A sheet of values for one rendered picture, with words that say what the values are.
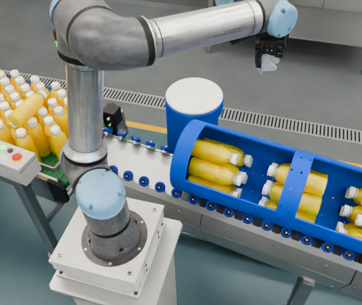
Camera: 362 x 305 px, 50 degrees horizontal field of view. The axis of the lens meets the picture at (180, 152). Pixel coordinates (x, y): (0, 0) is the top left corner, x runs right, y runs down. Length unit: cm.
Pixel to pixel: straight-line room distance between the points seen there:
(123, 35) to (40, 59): 357
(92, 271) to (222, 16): 73
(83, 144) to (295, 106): 273
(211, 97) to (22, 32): 325
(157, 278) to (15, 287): 156
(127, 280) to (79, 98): 49
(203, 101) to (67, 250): 101
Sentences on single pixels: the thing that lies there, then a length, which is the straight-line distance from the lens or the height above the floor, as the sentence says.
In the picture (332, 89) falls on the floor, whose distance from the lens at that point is 384.
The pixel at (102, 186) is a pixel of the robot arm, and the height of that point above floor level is 148.
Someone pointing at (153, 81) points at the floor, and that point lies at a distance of 374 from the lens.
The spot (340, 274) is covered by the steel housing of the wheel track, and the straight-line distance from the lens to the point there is 162.
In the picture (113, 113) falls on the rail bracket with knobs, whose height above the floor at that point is 100.
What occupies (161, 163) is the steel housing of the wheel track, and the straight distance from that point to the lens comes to 174.
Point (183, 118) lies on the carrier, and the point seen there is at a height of 100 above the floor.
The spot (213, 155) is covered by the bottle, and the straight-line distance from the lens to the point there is 144.
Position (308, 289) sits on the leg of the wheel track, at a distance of 187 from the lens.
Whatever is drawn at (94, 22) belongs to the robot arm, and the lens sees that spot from 76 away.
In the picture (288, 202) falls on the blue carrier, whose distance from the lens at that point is 136.
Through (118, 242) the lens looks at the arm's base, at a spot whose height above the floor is 130.
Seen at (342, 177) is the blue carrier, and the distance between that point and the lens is 159.
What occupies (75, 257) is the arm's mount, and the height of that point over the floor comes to 125.
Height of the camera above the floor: 223
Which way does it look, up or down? 47 degrees down
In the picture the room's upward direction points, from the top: 1 degrees counter-clockwise
